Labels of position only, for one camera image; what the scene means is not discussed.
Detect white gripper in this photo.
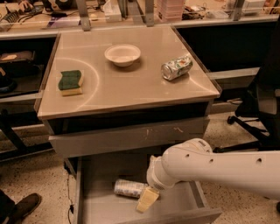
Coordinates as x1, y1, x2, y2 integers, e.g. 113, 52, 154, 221
136, 156, 175, 213

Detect clear plastic water bottle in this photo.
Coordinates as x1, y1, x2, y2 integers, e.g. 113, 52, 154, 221
114, 178, 147, 199

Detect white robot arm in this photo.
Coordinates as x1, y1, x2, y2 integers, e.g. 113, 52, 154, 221
146, 138, 280, 201

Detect open middle drawer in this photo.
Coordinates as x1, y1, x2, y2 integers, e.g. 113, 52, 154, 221
68, 146, 221, 224

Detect closed top drawer front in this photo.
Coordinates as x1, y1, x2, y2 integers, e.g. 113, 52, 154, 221
49, 116, 209, 158

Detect grey drawer cabinet with counter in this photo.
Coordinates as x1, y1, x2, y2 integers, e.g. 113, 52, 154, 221
33, 24, 223, 224

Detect brown shoe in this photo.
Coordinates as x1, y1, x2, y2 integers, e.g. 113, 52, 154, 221
7, 193, 42, 224

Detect crushed green soda can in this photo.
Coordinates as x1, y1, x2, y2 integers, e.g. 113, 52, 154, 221
161, 56, 193, 81

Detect black table leg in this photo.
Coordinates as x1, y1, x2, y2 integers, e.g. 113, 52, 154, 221
0, 108, 52, 162

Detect green and yellow sponge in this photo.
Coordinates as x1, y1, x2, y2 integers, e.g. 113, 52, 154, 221
58, 70, 84, 96

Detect white paper bowl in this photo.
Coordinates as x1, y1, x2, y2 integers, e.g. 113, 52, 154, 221
104, 44, 141, 67

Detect black office chair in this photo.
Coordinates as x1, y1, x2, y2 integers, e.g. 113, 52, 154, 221
213, 18, 280, 153

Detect pink stacked containers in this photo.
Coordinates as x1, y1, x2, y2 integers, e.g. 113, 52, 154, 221
156, 0, 185, 22

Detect white box on back desk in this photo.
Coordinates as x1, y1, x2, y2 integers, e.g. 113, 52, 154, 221
103, 0, 122, 23

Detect black cable on floor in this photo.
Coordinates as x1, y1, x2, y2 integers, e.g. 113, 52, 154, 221
66, 171, 75, 224

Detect grey metal centre post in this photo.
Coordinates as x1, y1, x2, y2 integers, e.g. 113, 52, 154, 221
145, 0, 154, 27

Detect grey metal desk post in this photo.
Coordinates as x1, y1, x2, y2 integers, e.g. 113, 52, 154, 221
75, 0, 91, 32

